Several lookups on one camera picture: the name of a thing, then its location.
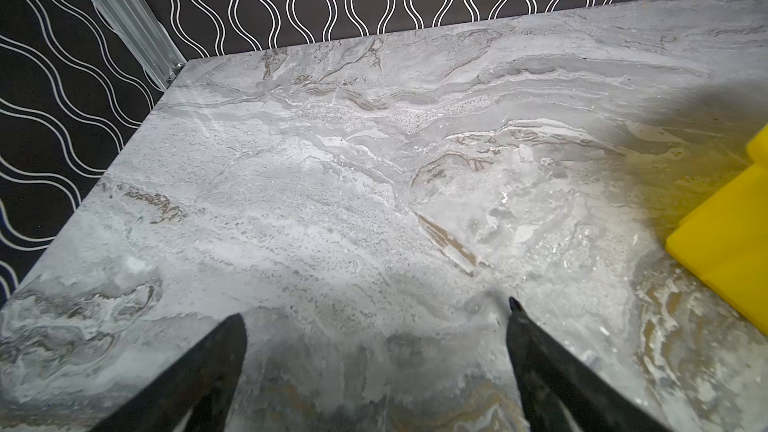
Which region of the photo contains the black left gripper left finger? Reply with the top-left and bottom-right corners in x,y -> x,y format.
92,314 -> 247,431

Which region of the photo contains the yellow plastic bin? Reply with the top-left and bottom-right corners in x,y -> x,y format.
665,129 -> 767,333

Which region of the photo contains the aluminium frame post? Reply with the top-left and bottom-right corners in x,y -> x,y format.
91,0 -> 186,90

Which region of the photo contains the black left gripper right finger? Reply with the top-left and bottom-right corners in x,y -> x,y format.
506,297 -> 668,431

